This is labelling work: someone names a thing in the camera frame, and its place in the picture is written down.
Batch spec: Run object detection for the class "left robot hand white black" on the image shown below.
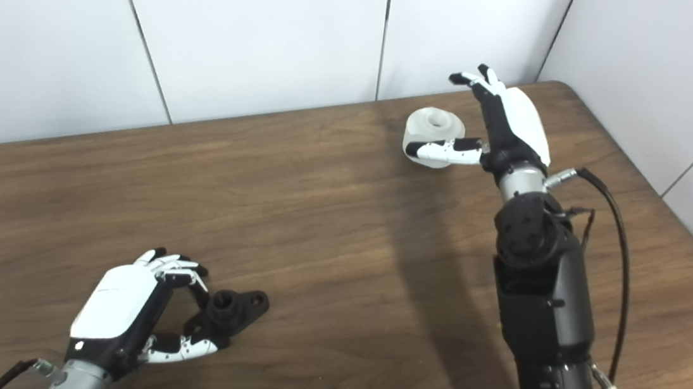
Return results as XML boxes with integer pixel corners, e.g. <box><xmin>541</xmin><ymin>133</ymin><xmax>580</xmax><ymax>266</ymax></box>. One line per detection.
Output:
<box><xmin>62</xmin><ymin>239</ymin><xmax>233</xmax><ymax>389</ymax></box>

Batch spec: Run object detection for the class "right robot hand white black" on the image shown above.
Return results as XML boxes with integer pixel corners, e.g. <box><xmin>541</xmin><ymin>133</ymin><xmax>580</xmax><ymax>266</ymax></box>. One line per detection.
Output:
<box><xmin>440</xmin><ymin>61</ymin><xmax>561</xmax><ymax>184</ymax></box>

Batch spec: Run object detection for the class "round white piece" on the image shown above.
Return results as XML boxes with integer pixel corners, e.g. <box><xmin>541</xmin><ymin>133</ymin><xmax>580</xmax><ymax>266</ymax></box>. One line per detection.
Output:
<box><xmin>400</xmin><ymin>104</ymin><xmax>468</xmax><ymax>172</ymax></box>

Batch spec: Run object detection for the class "black flanged holder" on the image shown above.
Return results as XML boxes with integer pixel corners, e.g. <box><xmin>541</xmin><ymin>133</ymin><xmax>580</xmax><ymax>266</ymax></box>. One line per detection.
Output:
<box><xmin>182</xmin><ymin>283</ymin><xmax>272</xmax><ymax>356</ymax></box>

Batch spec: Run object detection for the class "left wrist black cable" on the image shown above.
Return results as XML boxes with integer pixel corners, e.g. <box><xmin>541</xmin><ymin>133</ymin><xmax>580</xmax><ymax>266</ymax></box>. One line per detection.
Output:
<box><xmin>0</xmin><ymin>354</ymin><xmax>56</xmax><ymax>389</ymax></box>

